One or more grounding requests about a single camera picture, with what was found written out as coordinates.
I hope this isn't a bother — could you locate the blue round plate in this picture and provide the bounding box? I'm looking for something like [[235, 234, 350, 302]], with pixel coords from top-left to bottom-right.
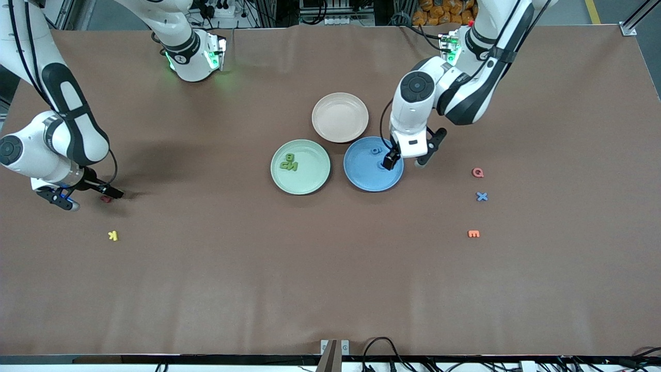
[[343, 136, 404, 193]]

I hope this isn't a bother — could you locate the beige round plate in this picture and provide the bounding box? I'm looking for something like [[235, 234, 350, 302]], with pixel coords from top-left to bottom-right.
[[311, 92, 370, 144]]

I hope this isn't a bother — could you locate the green round plate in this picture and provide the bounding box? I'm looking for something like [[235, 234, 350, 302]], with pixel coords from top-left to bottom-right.
[[270, 139, 331, 196]]

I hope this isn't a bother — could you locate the brown table cover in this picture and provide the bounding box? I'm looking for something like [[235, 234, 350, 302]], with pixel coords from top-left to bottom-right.
[[0, 23, 661, 357]]

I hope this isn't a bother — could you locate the orange bags pile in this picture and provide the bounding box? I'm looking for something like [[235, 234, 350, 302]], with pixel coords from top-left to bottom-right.
[[412, 0, 478, 26]]

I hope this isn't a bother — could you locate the long white socket strip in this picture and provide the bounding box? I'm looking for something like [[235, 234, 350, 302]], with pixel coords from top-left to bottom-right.
[[325, 15, 375, 25]]

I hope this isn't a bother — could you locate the black table edge strip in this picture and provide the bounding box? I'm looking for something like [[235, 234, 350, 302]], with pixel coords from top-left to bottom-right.
[[0, 354, 661, 365]]

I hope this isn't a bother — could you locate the white power strip with plugs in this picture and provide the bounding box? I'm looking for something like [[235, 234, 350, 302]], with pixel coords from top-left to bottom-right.
[[206, 0, 239, 19]]

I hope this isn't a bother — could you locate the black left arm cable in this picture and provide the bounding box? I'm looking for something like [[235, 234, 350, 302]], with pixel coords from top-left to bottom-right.
[[381, 0, 548, 156]]

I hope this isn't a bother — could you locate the black looped cable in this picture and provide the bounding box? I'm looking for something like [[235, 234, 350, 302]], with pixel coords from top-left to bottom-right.
[[361, 337, 414, 372]]

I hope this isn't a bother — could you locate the small metal clamp bracket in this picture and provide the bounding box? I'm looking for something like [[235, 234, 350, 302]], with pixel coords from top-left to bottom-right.
[[320, 339, 350, 356]]

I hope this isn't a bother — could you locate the brown upright post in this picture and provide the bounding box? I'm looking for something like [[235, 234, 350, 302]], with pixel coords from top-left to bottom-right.
[[316, 339, 339, 372]]

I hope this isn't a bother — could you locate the aluminium frame rail with bracket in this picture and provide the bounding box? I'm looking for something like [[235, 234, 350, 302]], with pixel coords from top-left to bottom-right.
[[620, 0, 652, 36]]

